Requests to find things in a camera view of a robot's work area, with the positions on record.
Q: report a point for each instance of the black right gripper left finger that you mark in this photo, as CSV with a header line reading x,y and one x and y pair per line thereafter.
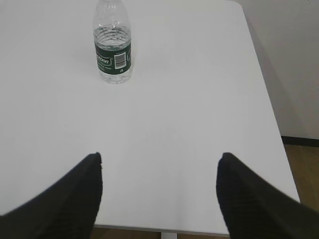
x,y
66,210

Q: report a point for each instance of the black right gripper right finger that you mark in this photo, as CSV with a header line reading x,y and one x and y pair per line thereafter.
x,y
254,209

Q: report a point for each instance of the clear green-label water bottle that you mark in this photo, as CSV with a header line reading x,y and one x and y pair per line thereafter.
x,y
113,41

